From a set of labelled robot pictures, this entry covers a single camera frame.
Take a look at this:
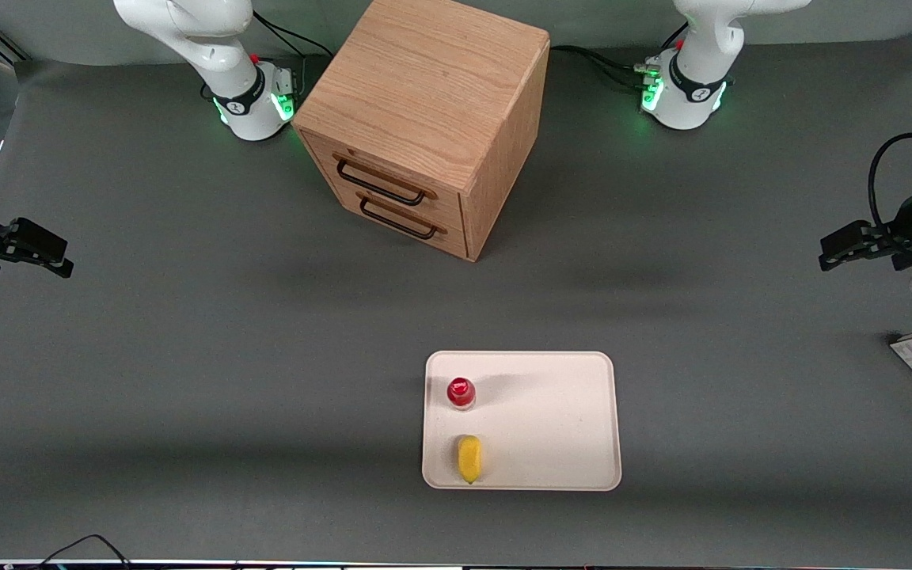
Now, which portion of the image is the grey table mat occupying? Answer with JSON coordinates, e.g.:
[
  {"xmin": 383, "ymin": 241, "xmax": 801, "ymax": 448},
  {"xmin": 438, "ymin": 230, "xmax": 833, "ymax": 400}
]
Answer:
[{"xmin": 0, "ymin": 32, "xmax": 912, "ymax": 567}]

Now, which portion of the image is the cream plastic tray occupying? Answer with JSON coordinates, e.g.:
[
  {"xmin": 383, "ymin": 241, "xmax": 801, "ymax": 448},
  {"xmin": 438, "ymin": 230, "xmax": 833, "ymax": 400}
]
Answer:
[{"xmin": 422, "ymin": 351, "xmax": 623, "ymax": 492}]

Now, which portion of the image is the wooden drawer front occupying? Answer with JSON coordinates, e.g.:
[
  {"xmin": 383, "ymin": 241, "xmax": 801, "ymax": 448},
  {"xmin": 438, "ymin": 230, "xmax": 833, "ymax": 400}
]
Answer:
[
  {"xmin": 300, "ymin": 131, "xmax": 466, "ymax": 232},
  {"xmin": 320, "ymin": 184, "xmax": 470, "ymax": 262}
]

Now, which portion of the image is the thin black cable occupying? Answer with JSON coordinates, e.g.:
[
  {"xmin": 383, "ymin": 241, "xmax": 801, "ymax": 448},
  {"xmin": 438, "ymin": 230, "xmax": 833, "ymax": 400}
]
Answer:
[{"xmin": 28, "ymin": 534, "xmax": 134, "ymax": 570}]

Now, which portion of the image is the black metal drawer handle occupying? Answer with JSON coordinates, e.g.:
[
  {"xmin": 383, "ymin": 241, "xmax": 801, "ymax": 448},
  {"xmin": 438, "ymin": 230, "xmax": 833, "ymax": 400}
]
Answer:
[
  {"xmin": 333, "ymin": 154, "xmax": 439, "ymax": 208},
  {"xmin": 356, "ymin": 192, "xmax": 448, "ymax": 241}
]

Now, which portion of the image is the yellow toy fruit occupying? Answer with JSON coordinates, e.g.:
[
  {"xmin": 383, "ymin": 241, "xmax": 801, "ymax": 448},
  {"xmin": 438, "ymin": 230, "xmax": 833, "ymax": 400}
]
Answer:
[{"xmin": 457, "ymin": 435, "xmax": 485, "ymax": 485}]

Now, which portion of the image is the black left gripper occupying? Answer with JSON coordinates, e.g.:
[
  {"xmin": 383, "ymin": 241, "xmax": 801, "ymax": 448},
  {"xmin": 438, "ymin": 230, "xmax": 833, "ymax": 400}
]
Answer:
[{"xmin": 819, "ymin": 180, "xmax": 912, "ymax": 274}]

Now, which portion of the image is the black arm base cable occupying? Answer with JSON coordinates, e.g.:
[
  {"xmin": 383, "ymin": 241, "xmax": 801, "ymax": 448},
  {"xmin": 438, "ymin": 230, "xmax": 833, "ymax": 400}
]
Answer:
[
  {"xmin": 549, "ymin": 44, "xmax": 663, "ymax": 93},
  {"xmin": 250, "ymin": 11, "xmax": 333, "ymax": 61}
]

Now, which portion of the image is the red capped small bottle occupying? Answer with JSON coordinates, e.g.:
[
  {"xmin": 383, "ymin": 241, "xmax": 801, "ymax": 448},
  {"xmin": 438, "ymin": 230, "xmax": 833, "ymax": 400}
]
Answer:
[{"xmin": 446, "ymin": 377, "xmax": 478, "ymax": 412}]

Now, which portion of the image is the wooden drawer cabinet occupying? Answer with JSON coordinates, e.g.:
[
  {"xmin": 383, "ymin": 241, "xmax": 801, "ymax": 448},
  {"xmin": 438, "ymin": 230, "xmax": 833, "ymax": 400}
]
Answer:
[{"xmin": 291, "ymin": 0, "xmax": 552, "ymax": 264}]

